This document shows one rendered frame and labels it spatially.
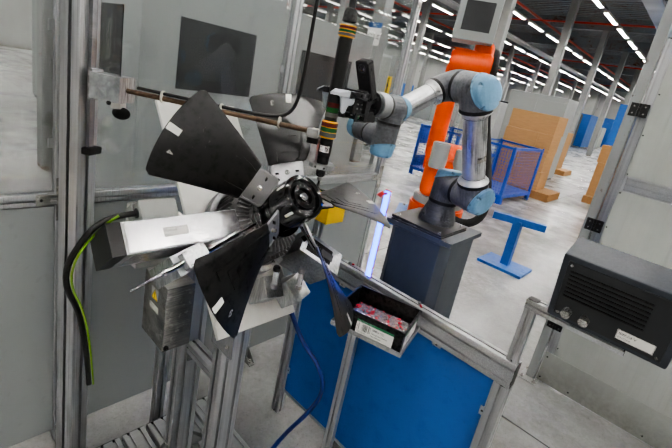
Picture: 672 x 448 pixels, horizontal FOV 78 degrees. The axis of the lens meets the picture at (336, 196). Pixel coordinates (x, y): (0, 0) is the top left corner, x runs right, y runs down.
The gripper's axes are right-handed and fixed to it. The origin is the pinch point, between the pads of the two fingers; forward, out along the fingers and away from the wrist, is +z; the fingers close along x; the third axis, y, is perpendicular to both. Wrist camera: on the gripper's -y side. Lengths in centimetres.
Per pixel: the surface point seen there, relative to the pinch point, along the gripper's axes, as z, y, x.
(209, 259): 36, 35, -12
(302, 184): 6.0, 24.2, -3.3
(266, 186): 12.7, 26.2, 2.4
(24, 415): 49, 133, 70
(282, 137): 1.5, 15.7, 12.3
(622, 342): -36, 42, -74
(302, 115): -5.1, 9.2, 13.0
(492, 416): -37, 81, -54
